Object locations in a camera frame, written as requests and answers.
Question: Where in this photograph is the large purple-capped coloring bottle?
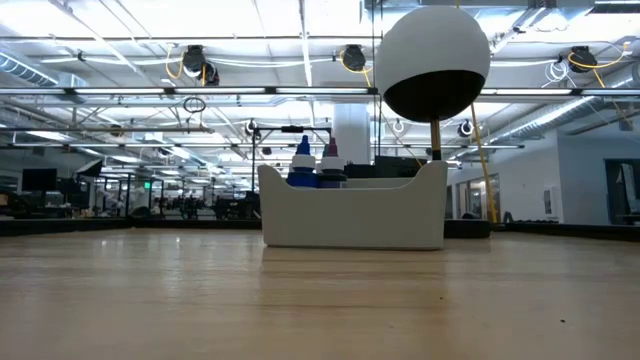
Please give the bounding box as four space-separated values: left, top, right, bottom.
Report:
317 137 349 190

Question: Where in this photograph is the large blue-capped coloring bottle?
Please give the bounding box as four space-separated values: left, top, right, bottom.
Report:
286 134 319 189

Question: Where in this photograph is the grey plastic bin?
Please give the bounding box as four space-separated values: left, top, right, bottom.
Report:
257 159 450 251

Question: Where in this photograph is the black-framed light bar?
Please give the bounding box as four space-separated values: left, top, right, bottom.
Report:
0 85 380 97
479 87 640 97

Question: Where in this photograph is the white globe table lamp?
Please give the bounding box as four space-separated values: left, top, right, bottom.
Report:
374 4 493 162

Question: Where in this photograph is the black background monitor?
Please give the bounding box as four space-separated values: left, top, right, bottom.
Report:
21 167 59 194

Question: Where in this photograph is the black ceiling cable reel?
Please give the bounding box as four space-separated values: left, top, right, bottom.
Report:
568 44 595 75
341 43 369 74
181 43 221 87

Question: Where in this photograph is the yellow hanging cable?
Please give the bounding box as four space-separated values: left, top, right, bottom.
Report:
453 0 500 225

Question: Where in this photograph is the black aluminium frame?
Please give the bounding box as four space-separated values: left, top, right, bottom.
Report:
0 217 640 244

